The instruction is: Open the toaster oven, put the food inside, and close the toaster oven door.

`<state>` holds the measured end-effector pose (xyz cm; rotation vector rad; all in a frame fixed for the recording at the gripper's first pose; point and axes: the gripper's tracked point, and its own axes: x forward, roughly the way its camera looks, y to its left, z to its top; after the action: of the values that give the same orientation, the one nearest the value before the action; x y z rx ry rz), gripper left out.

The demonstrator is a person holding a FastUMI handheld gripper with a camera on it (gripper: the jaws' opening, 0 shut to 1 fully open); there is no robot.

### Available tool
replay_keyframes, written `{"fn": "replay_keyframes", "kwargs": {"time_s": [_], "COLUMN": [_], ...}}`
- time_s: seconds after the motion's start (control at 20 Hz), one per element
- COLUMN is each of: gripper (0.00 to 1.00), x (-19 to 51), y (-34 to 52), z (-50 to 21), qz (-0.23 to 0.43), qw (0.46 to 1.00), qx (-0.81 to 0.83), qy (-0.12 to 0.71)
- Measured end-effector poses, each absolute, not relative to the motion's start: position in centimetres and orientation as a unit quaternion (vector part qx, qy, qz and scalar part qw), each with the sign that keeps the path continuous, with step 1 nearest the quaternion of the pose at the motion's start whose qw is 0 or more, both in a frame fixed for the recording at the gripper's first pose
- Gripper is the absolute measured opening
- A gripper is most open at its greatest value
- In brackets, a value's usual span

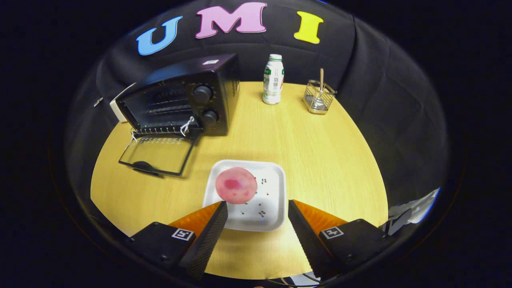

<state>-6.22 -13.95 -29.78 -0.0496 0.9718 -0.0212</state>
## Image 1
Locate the white bread toaster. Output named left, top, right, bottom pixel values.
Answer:
left=110, top=83, right=136, bottom=123

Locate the black toaster oven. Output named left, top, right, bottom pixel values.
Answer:
left=116, top=53, right=241, bottom=177

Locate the metal wire holder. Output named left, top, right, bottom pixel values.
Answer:
left=303, top=80, right=336, bottom=115

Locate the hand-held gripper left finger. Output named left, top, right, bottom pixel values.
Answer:
left=126, top=201, right=228, bottom=280

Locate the white foam tray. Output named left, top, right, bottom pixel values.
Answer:
left=203, top=159, right=287, bottom=232

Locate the white string loop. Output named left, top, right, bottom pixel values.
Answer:
left=180, top=116, right=196, bottom=136

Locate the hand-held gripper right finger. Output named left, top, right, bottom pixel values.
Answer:
left=288, top=199, right=394, bottom=280

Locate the black backdrop cloth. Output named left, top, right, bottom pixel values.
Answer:
left=66, top=0, right=448, bottom=204

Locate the pink round food slice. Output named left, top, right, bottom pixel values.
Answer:
left=215, top=167, right=258, bottom=204

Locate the white bottle green label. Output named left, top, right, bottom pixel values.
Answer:
left=262, top=54, right=285, bottom=105

